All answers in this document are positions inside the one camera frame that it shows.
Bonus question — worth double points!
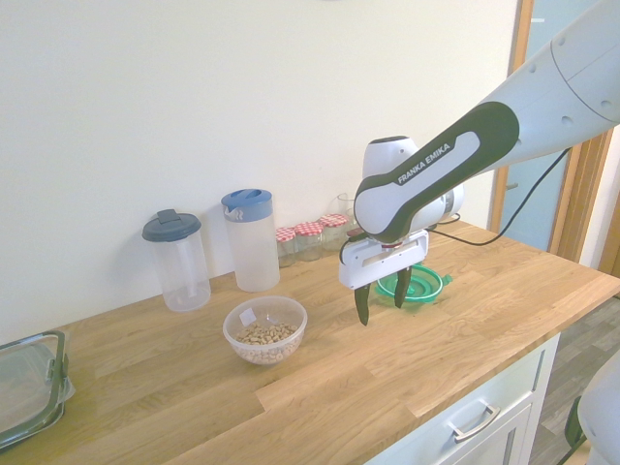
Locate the clear pitcher dark blue lid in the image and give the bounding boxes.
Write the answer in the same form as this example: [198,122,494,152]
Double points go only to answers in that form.
[141,208,213,313]

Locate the glass jar red checkered lid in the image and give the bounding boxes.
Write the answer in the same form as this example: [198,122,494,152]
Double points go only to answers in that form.
[294,221,325,264]
[318,213,352,253]
[275,227,297,268]

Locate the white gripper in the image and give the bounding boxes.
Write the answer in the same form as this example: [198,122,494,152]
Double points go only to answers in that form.
[337,231,430,327]

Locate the cereal rings heap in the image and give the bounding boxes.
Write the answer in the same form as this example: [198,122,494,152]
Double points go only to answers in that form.
[234,323,298,364]

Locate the rectangular container dark clip lid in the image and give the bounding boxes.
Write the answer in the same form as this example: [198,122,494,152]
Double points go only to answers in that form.
[0,329,75,452]

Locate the metal drawer handle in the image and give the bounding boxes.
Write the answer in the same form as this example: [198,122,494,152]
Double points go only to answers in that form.
[446,404,502,444]

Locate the frosted glass door wooden frame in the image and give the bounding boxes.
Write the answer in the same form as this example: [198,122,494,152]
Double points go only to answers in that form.
[487,0,620,280]

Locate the white drawer with metal handle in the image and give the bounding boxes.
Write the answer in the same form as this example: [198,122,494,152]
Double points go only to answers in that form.
[366,332,563,465]

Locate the green round container lid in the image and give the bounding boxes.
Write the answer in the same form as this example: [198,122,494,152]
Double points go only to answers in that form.
[375,261,454,306]

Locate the clear pitcher light blue lid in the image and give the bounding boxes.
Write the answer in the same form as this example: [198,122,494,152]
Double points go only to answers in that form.
[221,188,282,294]

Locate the clear plastic food bowl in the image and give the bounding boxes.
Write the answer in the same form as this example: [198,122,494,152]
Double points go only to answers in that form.
[222,295,309,366]

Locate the tall clear drinking glass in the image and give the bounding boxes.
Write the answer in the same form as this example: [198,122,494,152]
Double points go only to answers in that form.
[331,192,360,229]

